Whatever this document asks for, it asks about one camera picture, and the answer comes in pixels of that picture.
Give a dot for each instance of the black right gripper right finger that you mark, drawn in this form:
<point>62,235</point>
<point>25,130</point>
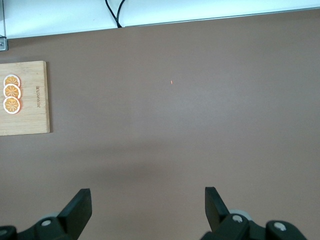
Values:
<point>217,215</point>

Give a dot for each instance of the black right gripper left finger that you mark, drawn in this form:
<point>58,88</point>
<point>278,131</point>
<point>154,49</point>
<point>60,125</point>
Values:
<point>72,215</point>

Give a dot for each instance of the brown table cover sheet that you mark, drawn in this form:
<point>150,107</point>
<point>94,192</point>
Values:
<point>175,137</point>

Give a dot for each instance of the bamboo cutting board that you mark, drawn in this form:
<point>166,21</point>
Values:
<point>32,120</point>

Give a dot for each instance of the toy orange slice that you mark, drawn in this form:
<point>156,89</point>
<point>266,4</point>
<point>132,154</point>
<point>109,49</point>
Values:
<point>12,105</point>
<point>12,80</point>
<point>12,90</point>

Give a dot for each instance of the grey metal bracket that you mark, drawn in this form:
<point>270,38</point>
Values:
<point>3,45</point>

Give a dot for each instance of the metal upright post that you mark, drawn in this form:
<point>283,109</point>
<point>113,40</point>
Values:
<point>2,17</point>

